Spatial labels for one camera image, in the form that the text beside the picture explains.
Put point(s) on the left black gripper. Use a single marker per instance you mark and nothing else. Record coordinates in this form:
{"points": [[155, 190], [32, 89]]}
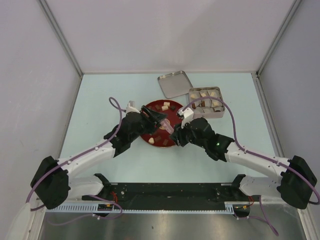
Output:
{"points": [[153, 119]]}

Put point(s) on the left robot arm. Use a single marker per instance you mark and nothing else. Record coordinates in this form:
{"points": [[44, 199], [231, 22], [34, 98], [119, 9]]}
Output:
{"points": [[52, 180]]}

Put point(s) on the red round plate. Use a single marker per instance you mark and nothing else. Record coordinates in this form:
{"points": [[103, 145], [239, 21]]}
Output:
{"points": [[160, 135]]}

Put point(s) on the brown layered chocolate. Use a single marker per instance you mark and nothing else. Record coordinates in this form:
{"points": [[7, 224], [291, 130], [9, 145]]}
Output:
{"points": [[165, 142]]}

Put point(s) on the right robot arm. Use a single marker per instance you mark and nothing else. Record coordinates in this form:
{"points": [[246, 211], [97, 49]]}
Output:
{"points": [[290, 179]]}

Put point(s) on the pink cat paw tongs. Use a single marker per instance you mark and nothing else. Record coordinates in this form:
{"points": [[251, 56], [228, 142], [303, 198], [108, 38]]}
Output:
{"points": [[165, 125]]}

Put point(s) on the metal tin lid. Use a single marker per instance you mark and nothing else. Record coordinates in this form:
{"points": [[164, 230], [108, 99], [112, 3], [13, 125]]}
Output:
{"points": [[174, 84]]}

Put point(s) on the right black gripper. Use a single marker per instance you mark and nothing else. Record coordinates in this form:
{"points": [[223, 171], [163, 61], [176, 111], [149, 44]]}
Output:
{"points": [[177, 136]]}

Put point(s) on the white heart chocolate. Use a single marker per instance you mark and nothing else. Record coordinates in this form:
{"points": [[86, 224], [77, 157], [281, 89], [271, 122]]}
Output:
{"points": [[151, 141]]}

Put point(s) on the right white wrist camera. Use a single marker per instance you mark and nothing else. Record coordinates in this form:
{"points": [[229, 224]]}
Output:
{"points": [[186, 115]]}

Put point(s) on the white rectangular chocolate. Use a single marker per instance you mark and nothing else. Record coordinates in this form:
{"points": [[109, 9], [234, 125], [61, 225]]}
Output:
{"points": [[165, 107]]}

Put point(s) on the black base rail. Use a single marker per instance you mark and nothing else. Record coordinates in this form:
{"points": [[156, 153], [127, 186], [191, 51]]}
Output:
{"points": [[175, 196]]}

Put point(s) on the metal tin box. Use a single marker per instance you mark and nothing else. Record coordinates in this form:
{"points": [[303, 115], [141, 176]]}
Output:
{"points": [[206, 108]]}

